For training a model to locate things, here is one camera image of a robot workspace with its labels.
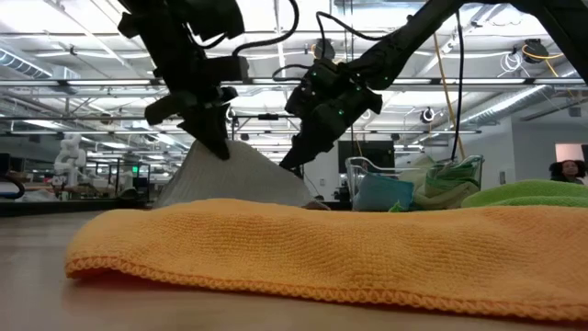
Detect white distant robot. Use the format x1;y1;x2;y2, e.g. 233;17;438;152
52;132;88;188

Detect clear plastic bin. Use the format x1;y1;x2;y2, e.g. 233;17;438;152
345;154;486;211

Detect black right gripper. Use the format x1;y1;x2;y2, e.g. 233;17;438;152
279;59;382;178

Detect grey microfiber towel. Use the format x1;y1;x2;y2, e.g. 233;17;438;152
153;139;331;211

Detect black wall screen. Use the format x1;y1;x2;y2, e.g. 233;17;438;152
338;140;396;174

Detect lime green microfiber towel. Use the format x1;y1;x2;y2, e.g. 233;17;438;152
461;178;588;209

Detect long ceiling light rail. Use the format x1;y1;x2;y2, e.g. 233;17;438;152
0;76;588;88

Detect orange microfiber towel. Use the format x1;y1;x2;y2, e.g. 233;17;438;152
63;198;588;323

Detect yellow floor cable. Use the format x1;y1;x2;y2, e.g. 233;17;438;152
431;31;466;160

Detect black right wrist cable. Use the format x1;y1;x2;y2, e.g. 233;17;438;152
271;11;401;84

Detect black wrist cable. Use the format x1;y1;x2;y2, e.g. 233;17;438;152
232;0;300;57
271;11;401;84

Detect blue microfiber towel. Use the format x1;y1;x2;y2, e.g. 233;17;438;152
352;173;415;211

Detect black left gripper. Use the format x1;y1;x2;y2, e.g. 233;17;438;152
144;80;239;161

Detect black distant gantry frame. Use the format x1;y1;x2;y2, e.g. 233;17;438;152
229;113;307;162

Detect black ceiling cable reel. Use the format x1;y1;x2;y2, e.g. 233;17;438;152
522;39;550;60
314;39;336;63

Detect silver ventilation duct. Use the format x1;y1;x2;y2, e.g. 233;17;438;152
458;85;588;128
0;48;52;80

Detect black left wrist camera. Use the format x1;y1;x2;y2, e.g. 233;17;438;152
201;54;250;85

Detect person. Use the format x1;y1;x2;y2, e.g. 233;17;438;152
548;159;588;186

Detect sage green microfiber towel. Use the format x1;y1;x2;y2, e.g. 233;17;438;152
398;154;482;197
413;181;479;211

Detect pink door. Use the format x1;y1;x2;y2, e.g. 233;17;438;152
554;142;588;185

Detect white square column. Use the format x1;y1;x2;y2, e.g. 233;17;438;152
304;89;342;202

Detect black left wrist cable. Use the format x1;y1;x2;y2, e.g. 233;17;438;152
232;0;300;57

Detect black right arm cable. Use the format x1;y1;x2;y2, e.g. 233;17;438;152
451;8;465;162

